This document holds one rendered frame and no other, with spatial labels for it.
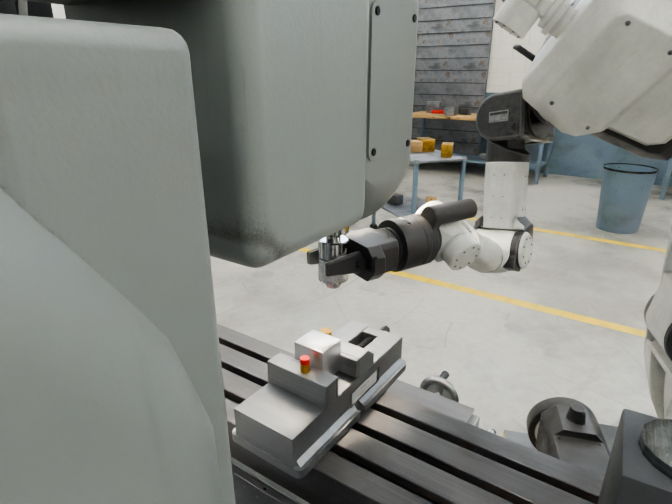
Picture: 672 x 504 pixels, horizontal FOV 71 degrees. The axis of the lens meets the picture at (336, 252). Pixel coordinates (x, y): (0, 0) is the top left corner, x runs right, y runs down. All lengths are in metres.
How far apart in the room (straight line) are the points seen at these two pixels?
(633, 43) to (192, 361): 0.79
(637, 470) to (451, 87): 8.11
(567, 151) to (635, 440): 7.65
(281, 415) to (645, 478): 0.47
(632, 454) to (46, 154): 0.59
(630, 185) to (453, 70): 4.10
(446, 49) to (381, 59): 8.02
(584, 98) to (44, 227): 0.86
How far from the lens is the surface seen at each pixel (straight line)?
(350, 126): 0.49
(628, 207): 5.40
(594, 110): 0.96
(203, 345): 0.31
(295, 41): 0.42
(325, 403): 0.78
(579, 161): 8.20
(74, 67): 0.24
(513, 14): 0.96
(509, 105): 1.06
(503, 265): 1.04
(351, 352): 0.84
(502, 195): 1.07
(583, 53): 0.92
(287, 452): 0.76
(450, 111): 7.75
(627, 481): 0.60
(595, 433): 1.50
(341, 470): 0.79
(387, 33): 0.59
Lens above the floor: 1.50
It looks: 21 degrees down
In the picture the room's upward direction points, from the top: straight up
